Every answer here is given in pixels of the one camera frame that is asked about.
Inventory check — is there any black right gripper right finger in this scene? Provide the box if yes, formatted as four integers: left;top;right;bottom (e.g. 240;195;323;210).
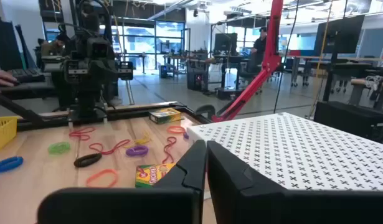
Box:
206;140;383;224

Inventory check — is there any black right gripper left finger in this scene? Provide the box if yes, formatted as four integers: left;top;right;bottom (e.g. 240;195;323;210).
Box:
37;139;208;224

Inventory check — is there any Crayola crayon box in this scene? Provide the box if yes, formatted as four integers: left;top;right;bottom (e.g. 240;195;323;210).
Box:
135;162;177;189
148;107;183;125

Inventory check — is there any green coil keychain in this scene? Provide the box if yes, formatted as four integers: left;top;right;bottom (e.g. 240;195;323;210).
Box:
47;141;72;156

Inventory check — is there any black coil keychain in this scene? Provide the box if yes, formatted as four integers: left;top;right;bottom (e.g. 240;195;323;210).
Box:
73;152;103;169

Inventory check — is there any yellow plastic basket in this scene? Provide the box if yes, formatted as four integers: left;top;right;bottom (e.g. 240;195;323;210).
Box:
0;116;19;152

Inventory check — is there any red desk lamp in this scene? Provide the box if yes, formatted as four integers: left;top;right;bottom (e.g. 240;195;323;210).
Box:
210;0;285;123

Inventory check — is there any person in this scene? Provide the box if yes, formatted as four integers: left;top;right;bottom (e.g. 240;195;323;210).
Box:
38;30;71;58
247;26;269;75

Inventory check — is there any white perforated riser shelf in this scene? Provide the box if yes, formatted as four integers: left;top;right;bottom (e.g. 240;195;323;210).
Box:
186;112;383;192

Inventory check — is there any black keyboard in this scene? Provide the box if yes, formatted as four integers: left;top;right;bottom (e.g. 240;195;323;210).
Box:
9;67;46;84

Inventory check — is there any orange silicone wristband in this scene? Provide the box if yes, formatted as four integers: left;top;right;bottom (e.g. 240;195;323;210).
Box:
85;169;119;189

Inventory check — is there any person's hand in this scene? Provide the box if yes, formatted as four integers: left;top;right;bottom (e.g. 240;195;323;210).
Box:
0;69;18;88

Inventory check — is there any black monitor panel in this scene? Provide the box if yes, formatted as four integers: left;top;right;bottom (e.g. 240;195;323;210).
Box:
0;17;32;72

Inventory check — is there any black computer tower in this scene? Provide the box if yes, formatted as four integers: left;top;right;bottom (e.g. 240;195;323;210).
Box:
313;100;383;144
186;67;208;91

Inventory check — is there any black computer monitor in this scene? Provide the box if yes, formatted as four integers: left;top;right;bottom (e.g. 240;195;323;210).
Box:
313;14;366;102
213;32;239;57

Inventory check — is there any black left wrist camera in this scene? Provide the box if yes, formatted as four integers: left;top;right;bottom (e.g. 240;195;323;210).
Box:
86;36;111;60

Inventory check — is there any blue coil keychain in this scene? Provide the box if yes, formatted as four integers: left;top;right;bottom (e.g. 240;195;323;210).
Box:
0;156;24;174

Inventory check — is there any black hanging cable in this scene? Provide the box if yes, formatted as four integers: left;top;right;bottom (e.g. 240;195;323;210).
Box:
273;0;300;114

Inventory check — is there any yellow hanging cable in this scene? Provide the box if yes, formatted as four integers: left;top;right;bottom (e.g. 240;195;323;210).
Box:
308;0;334;118

